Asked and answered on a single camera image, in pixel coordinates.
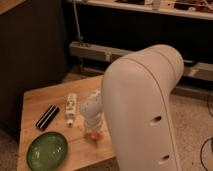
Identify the green glass plate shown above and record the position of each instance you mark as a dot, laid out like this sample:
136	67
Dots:
47	152

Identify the white shelf with clutter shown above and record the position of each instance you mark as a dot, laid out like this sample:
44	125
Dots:
155	8

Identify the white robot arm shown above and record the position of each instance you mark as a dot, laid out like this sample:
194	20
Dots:
134	103

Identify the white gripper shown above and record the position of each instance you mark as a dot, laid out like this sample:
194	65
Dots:
92	123

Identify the white tube bottle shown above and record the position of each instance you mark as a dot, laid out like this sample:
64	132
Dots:
70	108

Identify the black rectangular case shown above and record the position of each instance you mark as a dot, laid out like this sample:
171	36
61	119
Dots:
47	117

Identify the grey metal rail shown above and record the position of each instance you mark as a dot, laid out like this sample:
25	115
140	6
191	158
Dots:
157	54

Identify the metal pole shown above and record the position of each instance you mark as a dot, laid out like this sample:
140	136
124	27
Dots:
80	39

